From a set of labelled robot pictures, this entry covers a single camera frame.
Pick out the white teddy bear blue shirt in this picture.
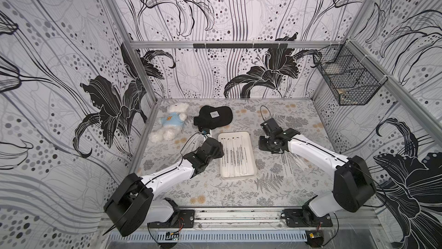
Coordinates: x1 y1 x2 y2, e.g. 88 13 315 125
148 102 189 143

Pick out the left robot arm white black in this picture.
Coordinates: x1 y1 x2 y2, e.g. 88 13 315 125
104 137 224 237

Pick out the white storage tray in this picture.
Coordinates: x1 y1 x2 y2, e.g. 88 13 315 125
218 132 257 180

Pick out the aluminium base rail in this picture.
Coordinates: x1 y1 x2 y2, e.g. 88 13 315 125
181 206 382 231

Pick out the black wall bar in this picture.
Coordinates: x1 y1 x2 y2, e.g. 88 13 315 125
192 43 288 49

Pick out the left pile wrapped straw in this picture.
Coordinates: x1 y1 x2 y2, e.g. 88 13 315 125
184 133 201 153

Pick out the black cap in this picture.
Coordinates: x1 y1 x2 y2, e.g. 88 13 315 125
193 105 233 132

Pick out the white cable duct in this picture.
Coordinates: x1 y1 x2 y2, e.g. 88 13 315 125
108 230 307 243

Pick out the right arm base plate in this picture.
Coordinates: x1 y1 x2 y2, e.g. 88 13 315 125
280 208 333 228

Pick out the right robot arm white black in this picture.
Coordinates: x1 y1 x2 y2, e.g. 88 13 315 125
259 118 377 220

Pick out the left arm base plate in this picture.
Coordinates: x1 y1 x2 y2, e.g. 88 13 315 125
147 209 195 229

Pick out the black wire basket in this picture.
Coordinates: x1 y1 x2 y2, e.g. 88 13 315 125
313 44 387 106

